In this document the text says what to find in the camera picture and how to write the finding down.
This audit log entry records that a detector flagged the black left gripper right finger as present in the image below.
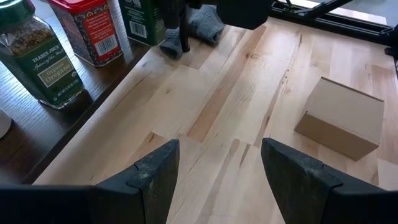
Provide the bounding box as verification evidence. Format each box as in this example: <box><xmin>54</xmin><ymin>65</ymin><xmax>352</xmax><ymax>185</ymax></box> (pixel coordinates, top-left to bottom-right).
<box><xmin>261</xmin><ymin>138</ymin><xmax>398</xmax><ymax>224</ymax></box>

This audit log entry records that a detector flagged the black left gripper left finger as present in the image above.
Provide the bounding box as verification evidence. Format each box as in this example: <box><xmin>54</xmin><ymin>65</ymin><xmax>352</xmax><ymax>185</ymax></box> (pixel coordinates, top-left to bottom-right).
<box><xmin>0</xmin><ymin>139</ymin><xmax>181</xmax><ymax>224</ymax></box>

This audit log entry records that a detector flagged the small black box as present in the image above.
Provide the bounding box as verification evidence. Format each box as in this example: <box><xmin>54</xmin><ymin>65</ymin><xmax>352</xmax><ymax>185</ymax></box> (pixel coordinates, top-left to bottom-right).
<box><xmin>118</xmin><ymin>0</ymin><xmax>167</xmax><ymax>47</ymax></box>

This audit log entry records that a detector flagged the oregano glass jar green lid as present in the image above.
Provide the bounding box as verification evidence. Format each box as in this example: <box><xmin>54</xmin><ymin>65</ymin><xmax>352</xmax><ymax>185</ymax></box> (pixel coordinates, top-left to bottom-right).
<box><xmin>0</xmin><ymin>0</ymin><xmax>85</xmax><ymax>110</ymax></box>

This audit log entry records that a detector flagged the red smoked paprika tin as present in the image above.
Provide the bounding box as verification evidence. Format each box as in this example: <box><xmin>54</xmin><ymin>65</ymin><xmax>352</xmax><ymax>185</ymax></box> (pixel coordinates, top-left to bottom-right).
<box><xmin>46</xmin><ymin>0</ymin><xmax>124</xmax><ymax>68</ymax></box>

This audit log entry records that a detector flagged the three-tier wood metal shelf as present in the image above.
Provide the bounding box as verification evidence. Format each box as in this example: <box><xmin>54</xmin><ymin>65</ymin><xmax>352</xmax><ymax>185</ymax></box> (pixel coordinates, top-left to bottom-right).
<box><xmin>0</xmin><ymin>0</ymin><xmax>191</xmax><ymax>185</ymax></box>

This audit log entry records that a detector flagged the grey cloth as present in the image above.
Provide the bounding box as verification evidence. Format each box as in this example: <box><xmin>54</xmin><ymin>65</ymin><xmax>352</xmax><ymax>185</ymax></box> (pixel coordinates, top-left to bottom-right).
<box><xmin>159</xmin><ymin>4</ymin><xmax>225</xmax><ymax>60</ymax></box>

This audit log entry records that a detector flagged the brown cardboard box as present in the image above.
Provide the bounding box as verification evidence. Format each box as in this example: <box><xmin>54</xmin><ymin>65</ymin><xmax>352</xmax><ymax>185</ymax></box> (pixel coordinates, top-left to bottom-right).
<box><xmin>294</xmin><ymin>77</ymin><xmax>386</xmax><ymax>162</ymax></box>

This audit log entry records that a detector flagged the black aluminium table frame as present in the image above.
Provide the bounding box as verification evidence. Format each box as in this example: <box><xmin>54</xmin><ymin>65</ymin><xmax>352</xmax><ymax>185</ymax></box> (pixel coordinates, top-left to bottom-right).
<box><xmin>269</xmin><ymin>0</ymin><xmax>398</xmax><ymax>57</ymax></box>

